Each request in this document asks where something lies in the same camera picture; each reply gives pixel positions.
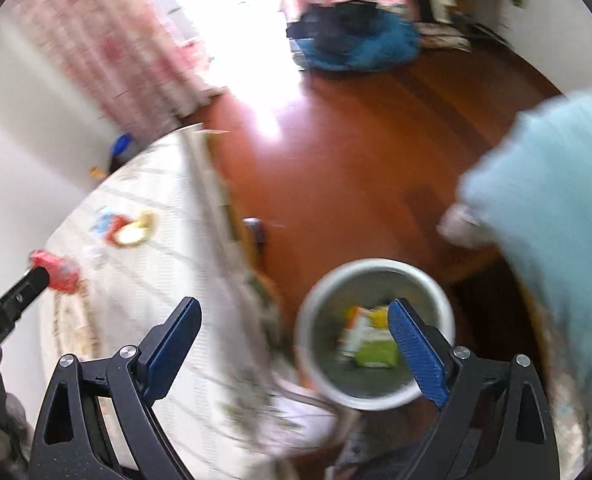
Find red soda can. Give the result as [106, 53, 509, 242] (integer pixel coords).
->
[29, 250, 81, 295]

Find blue red milk carton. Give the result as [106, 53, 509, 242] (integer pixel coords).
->
[92, 212, 128, 244]

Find yellow guoba snack bag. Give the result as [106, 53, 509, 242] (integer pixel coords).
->
[337, 306, 391, 363]

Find yellow banana peel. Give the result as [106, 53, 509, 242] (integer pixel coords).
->
[111, 212, 157, 247]

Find white trash bin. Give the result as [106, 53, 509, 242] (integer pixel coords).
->
[296, 259, 456, 412]

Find green box in bin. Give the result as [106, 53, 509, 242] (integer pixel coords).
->
[353, 339, 399, 368]

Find orange small bottle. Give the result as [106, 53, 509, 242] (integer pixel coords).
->
[90, 167, 107, 181]

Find white checkered tablecloth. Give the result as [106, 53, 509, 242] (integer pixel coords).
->
[38, 123, 357, 480]

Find blue cap bottle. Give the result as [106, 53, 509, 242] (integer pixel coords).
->
[108, 133, 138, 174]

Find light blue blanket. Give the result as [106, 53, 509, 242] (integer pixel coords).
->
[456, 88, 592, 455]

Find pink floral curtain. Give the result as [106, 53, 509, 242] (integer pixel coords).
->
[9, 0, 215, 143]

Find blue clothes pile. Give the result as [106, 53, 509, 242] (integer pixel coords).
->
[286, 0, 419, 73]

